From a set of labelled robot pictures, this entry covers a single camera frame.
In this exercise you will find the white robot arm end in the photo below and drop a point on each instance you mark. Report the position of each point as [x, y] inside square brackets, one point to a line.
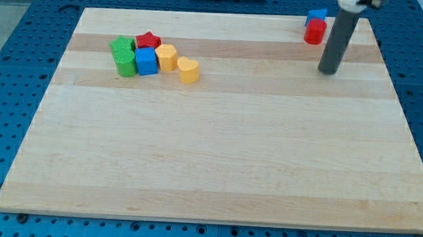
[357, 6]

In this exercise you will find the red star block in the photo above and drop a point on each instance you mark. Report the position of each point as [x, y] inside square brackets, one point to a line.
[147, 40]

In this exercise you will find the green star block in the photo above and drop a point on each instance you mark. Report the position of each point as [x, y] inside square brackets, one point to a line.
[121, 43]

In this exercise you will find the yellow heart block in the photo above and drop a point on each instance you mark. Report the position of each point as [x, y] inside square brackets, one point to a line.
[189, 70]

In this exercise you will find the wooden board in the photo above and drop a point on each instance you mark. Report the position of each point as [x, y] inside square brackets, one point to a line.
[261, 138]

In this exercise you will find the yellow hexagon block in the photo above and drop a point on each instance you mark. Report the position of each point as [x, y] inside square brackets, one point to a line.
[167, 57]

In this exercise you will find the blue cube block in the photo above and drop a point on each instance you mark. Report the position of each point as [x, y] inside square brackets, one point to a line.
[146, 61]

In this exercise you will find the green cylinder block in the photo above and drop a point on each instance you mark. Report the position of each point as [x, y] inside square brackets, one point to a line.
[125, 62]

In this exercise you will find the red cylinder block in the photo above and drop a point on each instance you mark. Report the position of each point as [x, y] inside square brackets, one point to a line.
[315, 31]

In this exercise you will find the blue triangle block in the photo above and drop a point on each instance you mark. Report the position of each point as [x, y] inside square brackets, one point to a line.
[316, 14]

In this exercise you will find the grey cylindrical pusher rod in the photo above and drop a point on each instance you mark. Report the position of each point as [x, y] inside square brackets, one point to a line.
[339, 38]

